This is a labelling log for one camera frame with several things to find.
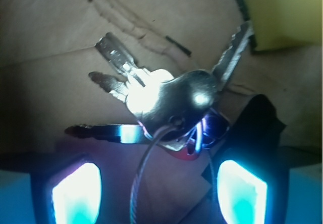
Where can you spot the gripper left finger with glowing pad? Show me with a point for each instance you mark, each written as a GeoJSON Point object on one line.
{"type": "Point", "coordinates": [49, 188]}

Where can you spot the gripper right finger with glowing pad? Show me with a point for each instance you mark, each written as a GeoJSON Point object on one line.
{"type": "Point", "coordinates": [284, 186]}

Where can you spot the silver keys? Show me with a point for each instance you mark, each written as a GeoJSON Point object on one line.
{"type": "Point", "coordinates": [169, 111]}

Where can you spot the yellow sponge piece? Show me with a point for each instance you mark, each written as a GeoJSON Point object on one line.
{"type": "Point", "coordinates": [281, 24]}

